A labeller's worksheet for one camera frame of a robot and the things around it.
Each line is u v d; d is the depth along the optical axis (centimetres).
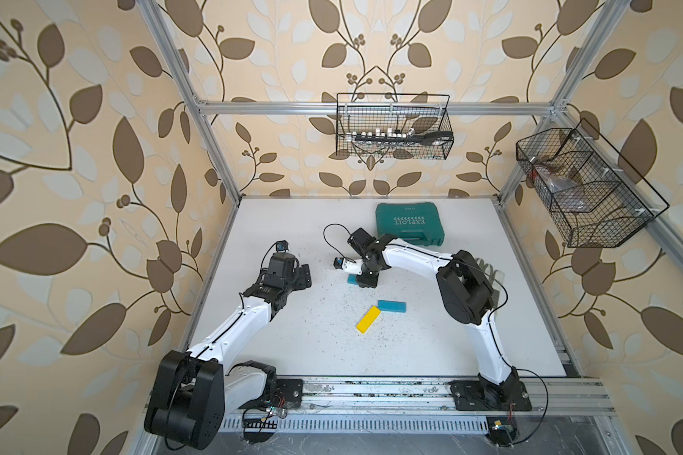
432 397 75
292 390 75
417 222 106
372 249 73
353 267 87
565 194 71
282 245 78
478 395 72
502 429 71
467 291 55
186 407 40
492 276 96
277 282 66
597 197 73
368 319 89
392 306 89
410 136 81
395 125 97
